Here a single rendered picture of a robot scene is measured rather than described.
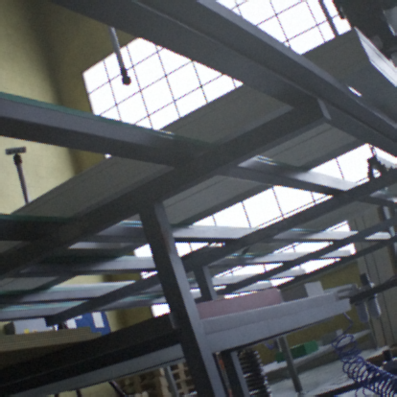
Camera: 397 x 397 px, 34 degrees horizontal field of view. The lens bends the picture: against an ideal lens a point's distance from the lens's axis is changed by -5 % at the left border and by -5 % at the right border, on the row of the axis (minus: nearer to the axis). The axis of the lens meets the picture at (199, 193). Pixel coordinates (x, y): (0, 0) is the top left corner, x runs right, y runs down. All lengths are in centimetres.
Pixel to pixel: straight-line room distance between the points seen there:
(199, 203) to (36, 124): 91
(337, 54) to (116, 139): 40
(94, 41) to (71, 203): 1104
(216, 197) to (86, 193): 42
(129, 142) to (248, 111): 28
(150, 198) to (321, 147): 54
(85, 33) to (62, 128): 1171
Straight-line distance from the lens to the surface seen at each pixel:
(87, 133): 86
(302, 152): 154
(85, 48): 1242
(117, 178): 126
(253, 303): 141
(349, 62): 109
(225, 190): 161
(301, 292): 256
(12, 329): 922
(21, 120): 77
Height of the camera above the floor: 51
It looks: 14 degrees up
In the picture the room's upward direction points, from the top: 18 degrees counter-clockwise
